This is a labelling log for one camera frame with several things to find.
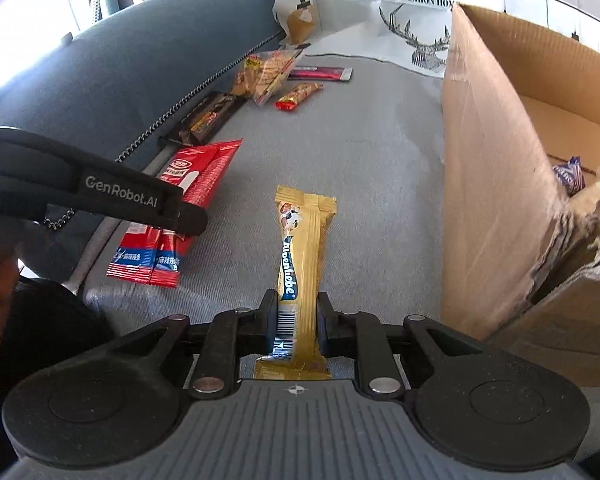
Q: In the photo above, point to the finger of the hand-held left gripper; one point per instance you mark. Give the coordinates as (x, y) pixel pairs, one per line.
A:
(192, 217)

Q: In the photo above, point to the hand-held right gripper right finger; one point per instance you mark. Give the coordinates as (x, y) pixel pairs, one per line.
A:
(327, 325)

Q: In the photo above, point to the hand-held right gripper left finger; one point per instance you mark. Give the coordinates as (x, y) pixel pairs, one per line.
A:
(267, 320)

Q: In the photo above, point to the red twin snack packet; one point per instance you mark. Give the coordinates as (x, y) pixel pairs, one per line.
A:
(205, 170)

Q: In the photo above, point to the golden candy bar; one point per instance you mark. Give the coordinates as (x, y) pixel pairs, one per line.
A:
(300, 240)

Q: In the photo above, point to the dark brown snack packet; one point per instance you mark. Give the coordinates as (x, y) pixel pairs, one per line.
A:
(210, 115)

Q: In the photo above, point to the clear biscuit bag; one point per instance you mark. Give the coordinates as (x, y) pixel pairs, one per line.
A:
(267, 75)

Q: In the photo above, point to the purple silver stick sachet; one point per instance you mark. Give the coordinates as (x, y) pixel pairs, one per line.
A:
(320, 73)

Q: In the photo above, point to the cardboard box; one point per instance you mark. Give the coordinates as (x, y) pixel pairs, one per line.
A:
(485, 185)

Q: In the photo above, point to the purple white snack packet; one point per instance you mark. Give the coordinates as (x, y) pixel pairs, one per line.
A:
(567, 175)

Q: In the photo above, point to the small red sausage packet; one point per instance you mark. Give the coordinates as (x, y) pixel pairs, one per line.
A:
(300, 95)

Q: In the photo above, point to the grey sofa seat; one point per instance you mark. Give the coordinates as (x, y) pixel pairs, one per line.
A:
(380, 160)

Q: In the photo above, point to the white deer print cushion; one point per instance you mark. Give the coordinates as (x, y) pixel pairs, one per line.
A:
(360, 20)

